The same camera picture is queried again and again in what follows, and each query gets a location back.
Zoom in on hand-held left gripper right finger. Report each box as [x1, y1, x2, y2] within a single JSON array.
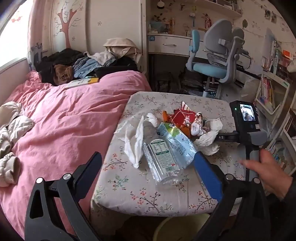
[[193, 152, 271, 241]]

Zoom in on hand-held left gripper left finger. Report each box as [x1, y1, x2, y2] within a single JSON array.
[[24, 152, 103, 241]]

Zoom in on light blue plastic packet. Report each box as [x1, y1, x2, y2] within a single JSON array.
[[157, 122, 197, 168]]

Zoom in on clear plastic bottle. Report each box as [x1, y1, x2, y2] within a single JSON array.
[[142, 137, 184, 186]]

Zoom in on large white tissue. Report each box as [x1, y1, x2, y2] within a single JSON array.
[[114, 116, 145, 168]]

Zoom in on pale yellow waste bin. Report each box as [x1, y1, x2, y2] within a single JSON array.
[[153, 213, 211, 241]]

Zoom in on person's right forearm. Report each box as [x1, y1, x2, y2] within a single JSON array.
[[269, 173, 296, 241]]

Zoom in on person's right hand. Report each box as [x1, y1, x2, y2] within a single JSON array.
[[240, 148, 293, 201]]

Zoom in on floral tablecloth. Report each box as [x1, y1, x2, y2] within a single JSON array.
[[90, 91, 245, 232]]

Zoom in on pink duvet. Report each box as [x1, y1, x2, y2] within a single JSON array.
[[0, 71, 153, 239]]

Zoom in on white plastic bag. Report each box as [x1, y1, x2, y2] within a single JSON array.
[[240, 77, 260, 100]]

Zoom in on white bookshelf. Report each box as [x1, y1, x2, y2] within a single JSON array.
[[254, 70, 296, 176]]

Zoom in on red and white snack wrapper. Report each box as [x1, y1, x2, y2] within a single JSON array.
[[170, 101, 206, 138]]

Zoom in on small crumpled white tissue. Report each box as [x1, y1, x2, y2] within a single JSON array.
[[146, 113, 159, 128]]

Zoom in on white padded jacket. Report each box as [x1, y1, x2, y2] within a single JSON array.
[[0, 102, 35, 187]]

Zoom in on blue and grey desk chair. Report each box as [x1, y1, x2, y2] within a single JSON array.
[[186, 19, 251, 98]]

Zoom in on yellow and white book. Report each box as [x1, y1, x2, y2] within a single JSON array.
[[65, 77, 99, 90]]

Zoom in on leaning row of books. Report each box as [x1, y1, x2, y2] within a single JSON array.
[[262, 39, 282, 73]]

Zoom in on dark bags under desk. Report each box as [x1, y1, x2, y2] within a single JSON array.
[[155, 70, 204, 93]]

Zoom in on brown garment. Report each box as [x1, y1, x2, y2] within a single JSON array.
[[54, 64, 74, 85]]

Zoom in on blue denim garment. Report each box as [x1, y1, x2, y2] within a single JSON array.
[[73, 57, 116, 78]]

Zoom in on black folded garment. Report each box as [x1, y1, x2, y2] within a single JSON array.
[[94, 57, 139, 78]]

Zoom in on white garment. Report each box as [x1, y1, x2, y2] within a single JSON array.
[[84, 51, 118, 65]]

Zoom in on black clothing pile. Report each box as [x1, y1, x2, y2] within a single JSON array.
[[38, 49, 86, 86]]

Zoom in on white desk with drawer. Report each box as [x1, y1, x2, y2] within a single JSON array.
[[148, 34, 241, 58]]

